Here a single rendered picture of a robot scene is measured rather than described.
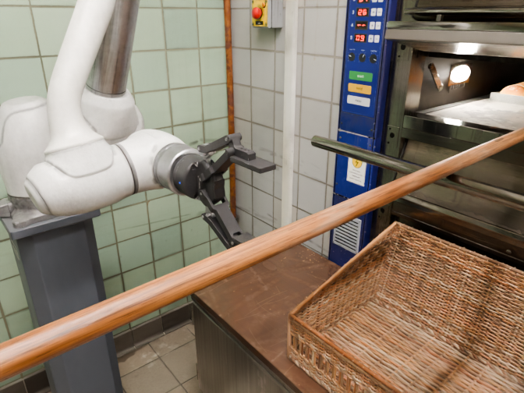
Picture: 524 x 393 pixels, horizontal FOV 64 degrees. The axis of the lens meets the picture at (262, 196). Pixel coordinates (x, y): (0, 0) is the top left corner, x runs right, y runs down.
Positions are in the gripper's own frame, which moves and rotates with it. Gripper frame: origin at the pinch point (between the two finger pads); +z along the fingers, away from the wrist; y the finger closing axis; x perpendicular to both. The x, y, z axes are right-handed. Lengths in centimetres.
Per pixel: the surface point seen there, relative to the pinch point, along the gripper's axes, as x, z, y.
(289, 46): -76, -75, -16
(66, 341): 30.5, 9.4, 0.0
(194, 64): -60, -116, -7
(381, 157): -39.8, -7.4, 2.1
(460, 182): -39.4, 10.4, 2.4
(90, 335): 28.5, 9.4, 0.5
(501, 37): -62, 3, -22
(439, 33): -63, -11, -22
